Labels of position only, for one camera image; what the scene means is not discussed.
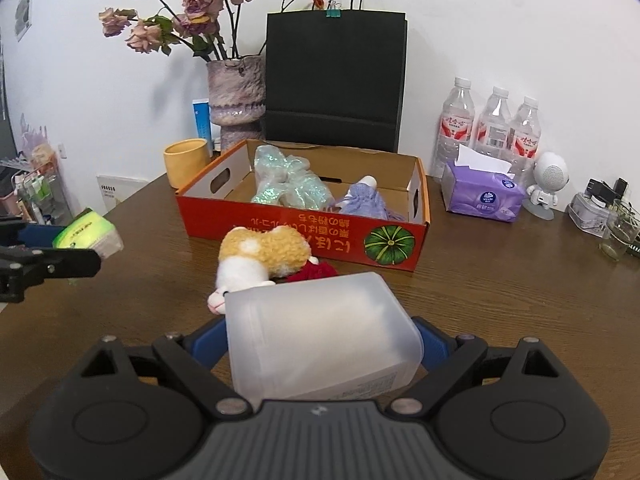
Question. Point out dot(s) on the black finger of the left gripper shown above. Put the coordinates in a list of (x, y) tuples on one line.
[(65, 264)]

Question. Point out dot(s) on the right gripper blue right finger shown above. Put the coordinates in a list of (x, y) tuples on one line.
[(451, 365)]

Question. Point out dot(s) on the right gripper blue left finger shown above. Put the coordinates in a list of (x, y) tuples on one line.
[(187, 363)]

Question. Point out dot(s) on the green tissue packet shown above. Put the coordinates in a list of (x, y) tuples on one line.
[(90, 230)]

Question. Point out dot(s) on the white orange plush toy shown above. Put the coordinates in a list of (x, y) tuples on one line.
[(249, 259)]

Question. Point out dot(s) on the translucent plastic box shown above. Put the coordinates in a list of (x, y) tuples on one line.
[(340, 338)]

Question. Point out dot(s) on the red rose flower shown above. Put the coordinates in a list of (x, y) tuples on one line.
[(313, 271)]

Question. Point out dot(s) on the purple drawstring pouch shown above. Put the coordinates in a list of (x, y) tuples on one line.
[(365, 202)]

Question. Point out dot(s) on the white spray bottle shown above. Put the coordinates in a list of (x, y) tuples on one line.
[(369, 181)]

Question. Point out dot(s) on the iridescent plastic bag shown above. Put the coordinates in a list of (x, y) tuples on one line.
[(287, 181)]

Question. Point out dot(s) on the cluttered storage rack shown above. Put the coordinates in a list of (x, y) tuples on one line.
[(32, 186)]

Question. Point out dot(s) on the orange cardboard box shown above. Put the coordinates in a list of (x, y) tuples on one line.
[(218, 199)]

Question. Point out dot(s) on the purple tissue pack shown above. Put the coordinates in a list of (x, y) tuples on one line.
[(481, 186)]

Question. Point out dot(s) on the yellow mug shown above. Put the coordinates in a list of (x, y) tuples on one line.
[(184, 160)]

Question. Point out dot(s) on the white robot figurine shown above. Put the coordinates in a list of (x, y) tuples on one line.
[(550, 173)]

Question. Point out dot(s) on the middle water bottle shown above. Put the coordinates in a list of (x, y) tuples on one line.
[(492, 126)]

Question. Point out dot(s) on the water bottle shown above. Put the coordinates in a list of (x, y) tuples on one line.
[(492, 126), (455, 125), (523, 139)]

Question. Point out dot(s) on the clear glass cup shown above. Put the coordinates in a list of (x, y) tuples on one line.
[(621, 229)]

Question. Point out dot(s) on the blue white tube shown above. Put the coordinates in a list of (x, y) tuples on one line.
[(202, 120)]

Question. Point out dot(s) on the left water bottle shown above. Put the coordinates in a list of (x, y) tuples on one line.
[(455, 125)]

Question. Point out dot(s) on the right water bottle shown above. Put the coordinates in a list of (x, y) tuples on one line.
[(523, 139)]

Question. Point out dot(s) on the pink ceramic vase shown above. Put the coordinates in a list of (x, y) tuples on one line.
[(237, 99)]

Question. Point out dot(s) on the black paper bag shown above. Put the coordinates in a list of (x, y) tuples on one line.
[(335, 81)]

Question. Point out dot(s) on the dried pink rose bouquet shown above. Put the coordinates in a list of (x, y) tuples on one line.
[(208, 28)]

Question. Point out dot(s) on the green binder clip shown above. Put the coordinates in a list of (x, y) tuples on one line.
[(333, 10)]

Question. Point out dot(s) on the wall poster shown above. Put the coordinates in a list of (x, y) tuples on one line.
[(23, 18)]

